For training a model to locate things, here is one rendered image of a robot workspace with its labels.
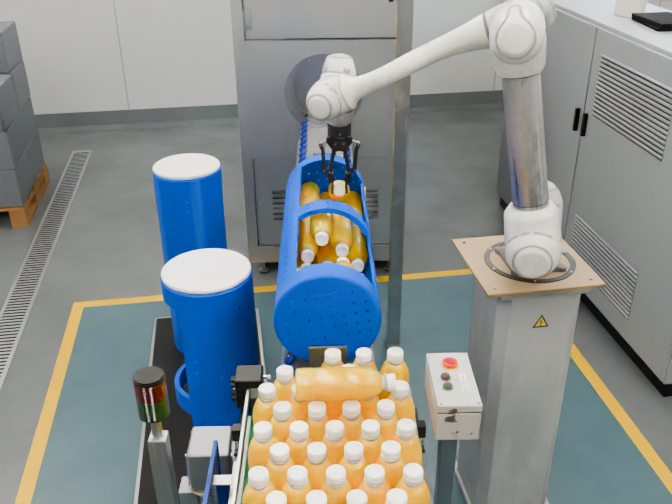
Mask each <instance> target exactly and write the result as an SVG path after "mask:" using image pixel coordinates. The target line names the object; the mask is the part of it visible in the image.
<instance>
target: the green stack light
mask: <svg viewBox="0 0 672 504"><path fill-rule="evenodd" d="M136 404H137V410H138V416H139V419H140V420H141V421H142V422H145V423H150V424H152V423H158V422H161V421H163V420H164V419H166V418H167V417H168V416H169V414H170V406H169V399H168V392H167V395H166V397H165V398H164V399H162V400H161V401H159V402H157V403H154V404H143V403H140V402H138V401H137V400H136Z"/></svg>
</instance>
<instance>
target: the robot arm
mask: <svg viewBox="0 0 672 504"><path fill-rule="evenodd" d="M555 18H556V9H555V6H554V3H553V0H509V1H507V2H505V3H502V4H500V5H497V6H496V7H494V8H492V9H490V10H488V11H486V12H484V13H482V14H480V15H478V16H477V17H475V18H474V19H472V20H470V21H469V22H467V23H465V24H463V25H462V26H460V27H458V28H456V29H454V30H453V31H451V32H449V33H447V34H445V35H443V36H440V37H438V38H436V39H434V40H432V41H430V42H428V43H426V44H424V45H422V46H420V47H418V48H416V49H414V50H413V51H411V52H409V53H407V54H405V55H403V56H401V57H399V58H397V59H395V60H393V61H392V62H390V63H388V64H386V65H384V66H382V67H380V68H378V69H376V70H374V71H372V72H369V73H367V74H364V75H361V76H357V77H356V69H355V65H354V61H353V59H352V57H351V56H349V55H346V54H342V53H337V54H332V55H329V56H327V58H326V60H325V63H324V66H323V70H322V75H321V78H320V80H319V81H318V82H316V83H315V84H314V85H313V86H312V87H311V89H310V90H309V92H308V94H307V97H306V107H307V109H308V111H309V113H310V116H311V117H313V118H314V119H315V120H318V121H322V122H325V121H326V123H327V138H326V140H325V141H319V148H320V150H321V158H322V171H323V172H326V173H327V174H328V183H331V194H334V171H332V169H333V163H334V158H335V154H336V152H338V151H341V152H343V154H344V158H345V164H346V169H347V171H345V194H348V183H351V173H352V172H356V171H357V157H358V149H359V147H360V141H355V140H353V138H352V137H351V123H352V122H353V121H354V108H355V107H356V105H357V102H358V101H359V100H360V99H361V98H363V97H365V96H367V95H369V94H371V93H373V92H375V91H377V90H379V89H381V88H383V87H386V86H388V85H390V84H392V83H394V82H396V81H398V80H400V79H402V78H404V77H407V76H409V75H411V74H413V73H415V72H417V71H419V70H421V69H423V68H425V67H427V66H430V65H432V64H434V63H436V62H438V61H441V60H443V59H445V58H448V57H451V56H454V55H457V54H461V53H466V52H471V51H476V50H482V49H489V48H490V49H491V54H492V59H493V64H494V69H495V72H496V73H497V74H498V76H499V77H501V78H502V89H503V101H504V113H505V124H506V136H507V148H508V159H509V171H510V182H511V194H512V199H511V203H510V204H509V206H508V207H507V208H506V209H505V211H504V242H505V246H497V247H495V251H494V252H495V253H496V254H497V255H499V256H500V257H501V259H502V260H503V261H504V263H505V264H506V266H507V267H508V268H509V270H510V274H511V275H513V276H522V277H525V278H527V277H528V278H538V277H544V276H546V275H548V274H549V273H551V272H566V270H567V266H566V265H565V264H563V263H562V262H561V261H560V259H561V255H562V235H561V224H562V212H563V200H562V197H561V194H560V192H559V190H558V188H557V187H556V186H555V185H554V184H553V183H552V182H550V181H547V167H546V152H545V136H544V120H543V105H542V89H541V73H540V72H542V70H543V68H544V66H545V63H546V39H547V35H546V29H547V28H548V27H549V26H550V25H551V24H552V23H553V22H554V21H555ZM326 144H328V145H329V147H330V148H331V149H332V150H331V156H330V161H329V166H328V168H326V160H325V148H326ZM351 144H353V147H354V153H353V167H351V168H350V163H349V158H348V153H347V149H348V148H349V146H350V145H351Z"/></svg>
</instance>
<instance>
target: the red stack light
mask: <svg viewBox="0 0 672 504"><path fill-rule="evenodd" d="M133 387H134V393H135V398H136V400H137V401H138V402H140V403H143V404H154V403H157V402H159V401H161V400H162V399H164V398H165V397H166V395H167V385H166V378H165V377H164V379H163V381H162V382H161V383H159V384H158V385H156V386H153V387H149V388H142V387H139V386H136V385H135V384H134V383H133Z"/></svg>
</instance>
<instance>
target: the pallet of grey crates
mask: <svg viewBox="0 0 672 504"><path fill-rule="evenodd" d="M22 59H23V58H22V53H21V48H20V43H19V38H18V33H17V29H16V24H15V22H14V21H6V22H0V212H7V211H9V216H10V220H11V224H12V228H21V227H28V226H29V224H30V222H31V220H32V218H33V216H34V214H35V212H36V209H37V207H38V205H39V203H40V201H41V199H42V197H43V195H44V193H45V191H46V189H47V186H48V184H49V182H50V179H49V174H48V169H47V165H46V164H45V162H44V157H43V152H42V148H41V143H40V138H39V133H38V131H37V126H36V121H35V116H34V111H33V106H32V101H31V97H30V95H31V94H30V89H29V84H28V80H27V75H26V70H25V65H24V61H23V60H22Z"/></svg>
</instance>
